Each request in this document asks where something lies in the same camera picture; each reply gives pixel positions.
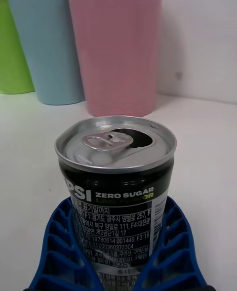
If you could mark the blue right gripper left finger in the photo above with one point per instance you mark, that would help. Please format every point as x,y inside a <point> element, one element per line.
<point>61,259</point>

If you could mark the pale blue plastic bin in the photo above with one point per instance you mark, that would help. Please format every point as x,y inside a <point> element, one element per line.
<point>49,49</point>

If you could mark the green plastic bin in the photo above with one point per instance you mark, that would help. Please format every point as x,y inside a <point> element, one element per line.
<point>12,56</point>

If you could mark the black drink can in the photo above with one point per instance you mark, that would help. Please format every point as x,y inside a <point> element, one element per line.
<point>116,184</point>

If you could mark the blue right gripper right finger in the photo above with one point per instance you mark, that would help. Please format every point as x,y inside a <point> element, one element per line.
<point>175,259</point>

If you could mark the pink plastic bin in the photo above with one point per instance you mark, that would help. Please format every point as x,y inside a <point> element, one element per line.
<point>116,49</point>

